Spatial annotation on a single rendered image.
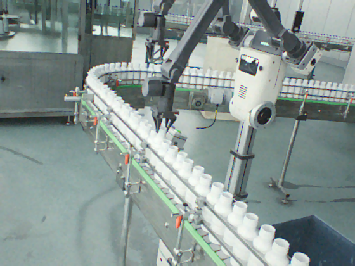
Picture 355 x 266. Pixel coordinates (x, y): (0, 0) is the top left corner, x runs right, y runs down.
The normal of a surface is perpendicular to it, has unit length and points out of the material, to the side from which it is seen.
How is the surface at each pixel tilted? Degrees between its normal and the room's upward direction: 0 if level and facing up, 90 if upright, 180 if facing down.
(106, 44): 90
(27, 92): 89
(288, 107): 90
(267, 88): 101
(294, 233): 90
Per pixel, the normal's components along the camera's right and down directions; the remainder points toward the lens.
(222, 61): 0.18, 0.37
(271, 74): 0.47, 0.37
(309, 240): -0.87, 0.06
